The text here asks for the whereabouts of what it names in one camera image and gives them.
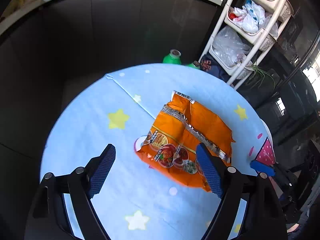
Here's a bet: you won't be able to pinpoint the white round trash bin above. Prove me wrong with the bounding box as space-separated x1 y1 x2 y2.
261 120 273 145

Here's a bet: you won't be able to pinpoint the person's right hand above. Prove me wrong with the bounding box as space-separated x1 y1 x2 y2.
287 223 300 233

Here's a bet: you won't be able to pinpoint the orange noodle package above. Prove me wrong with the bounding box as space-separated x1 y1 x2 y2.
135 91 234 192

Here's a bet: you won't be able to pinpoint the light blue cartoon tablecloth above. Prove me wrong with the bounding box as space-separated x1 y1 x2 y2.
41 63 275 239

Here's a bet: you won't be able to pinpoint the navy shopping bag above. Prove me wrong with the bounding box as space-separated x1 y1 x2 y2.
200 53 230 82

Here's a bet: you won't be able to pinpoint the green plastic bottle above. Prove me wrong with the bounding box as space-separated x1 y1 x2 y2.
187 61 201 69
163 49 182 64

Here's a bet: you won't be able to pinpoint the green spider plant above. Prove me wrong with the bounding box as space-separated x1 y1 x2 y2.
246 64 276 88

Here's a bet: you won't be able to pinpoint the clear plastic bags on rack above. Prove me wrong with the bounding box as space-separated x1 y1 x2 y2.
212 26 251 67

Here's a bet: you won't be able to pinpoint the white storage rack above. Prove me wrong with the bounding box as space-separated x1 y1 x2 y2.
201 0 293 89

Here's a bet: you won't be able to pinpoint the white plastic bags on rack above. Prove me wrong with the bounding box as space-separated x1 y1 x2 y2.
228 0 272 34

